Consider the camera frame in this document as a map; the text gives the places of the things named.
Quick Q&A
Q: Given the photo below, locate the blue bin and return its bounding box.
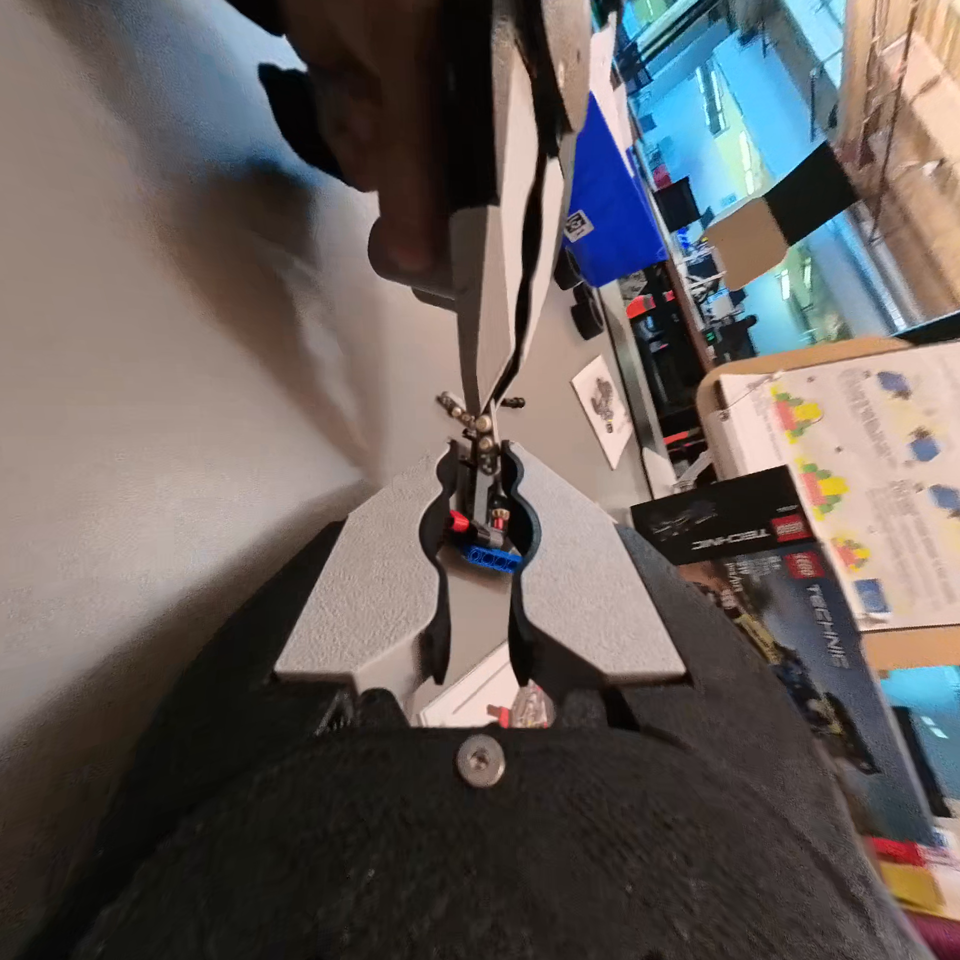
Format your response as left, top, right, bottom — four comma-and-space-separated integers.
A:
561, 90, 670, 290

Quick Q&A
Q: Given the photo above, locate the yellow storage bin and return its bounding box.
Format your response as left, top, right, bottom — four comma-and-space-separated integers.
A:
877, 862, 950, 912

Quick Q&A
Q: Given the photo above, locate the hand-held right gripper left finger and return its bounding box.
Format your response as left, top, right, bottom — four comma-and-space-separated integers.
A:
273, 441, 462, 715

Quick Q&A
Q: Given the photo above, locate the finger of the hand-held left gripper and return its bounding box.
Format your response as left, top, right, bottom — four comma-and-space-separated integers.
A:
448, 66, 539, 415
493, 148, 569, 411

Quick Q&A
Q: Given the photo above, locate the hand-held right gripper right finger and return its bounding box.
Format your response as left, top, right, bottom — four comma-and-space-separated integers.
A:
499, 441, 689, 708

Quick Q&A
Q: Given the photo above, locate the grey thin lego liftarm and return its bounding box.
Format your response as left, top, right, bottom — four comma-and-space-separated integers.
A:
437, 391, 502, 460

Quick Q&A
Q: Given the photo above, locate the white printed sheet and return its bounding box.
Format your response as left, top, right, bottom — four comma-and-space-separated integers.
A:
571, 354, 636, 471

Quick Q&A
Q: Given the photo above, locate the person's left hand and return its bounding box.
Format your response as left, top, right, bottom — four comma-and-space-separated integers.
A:
287, 0, 453, 273

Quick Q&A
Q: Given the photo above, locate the lego chassis assembly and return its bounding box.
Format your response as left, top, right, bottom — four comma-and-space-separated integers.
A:
448, 396, 528, 577

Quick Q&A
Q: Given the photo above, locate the cardboard box printed sheet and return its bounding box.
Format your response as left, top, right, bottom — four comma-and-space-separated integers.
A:
696, 337, 960, 672

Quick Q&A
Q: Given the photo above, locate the dark toy set box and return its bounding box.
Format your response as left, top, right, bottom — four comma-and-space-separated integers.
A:
630, 465, 950, 826

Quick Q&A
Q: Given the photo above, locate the red storage bin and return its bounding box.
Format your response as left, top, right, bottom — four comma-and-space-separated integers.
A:
870, 836, 939, 867

